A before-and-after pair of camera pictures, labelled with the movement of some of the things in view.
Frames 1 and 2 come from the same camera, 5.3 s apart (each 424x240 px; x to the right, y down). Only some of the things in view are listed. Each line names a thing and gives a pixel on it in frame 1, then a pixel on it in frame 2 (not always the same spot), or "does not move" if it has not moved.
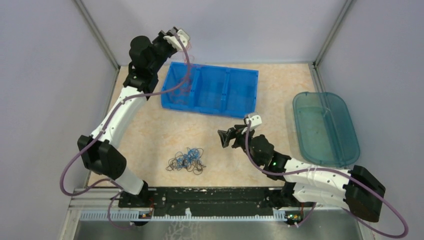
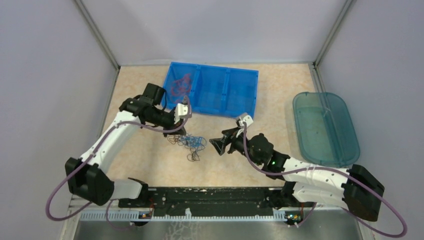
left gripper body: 162,47 to 169,121
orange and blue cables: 191,161 to 195,143
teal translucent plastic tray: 326,129 does not move
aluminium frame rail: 85,199 does not move
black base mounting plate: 207,200 does not move
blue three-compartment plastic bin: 216,90 does not move
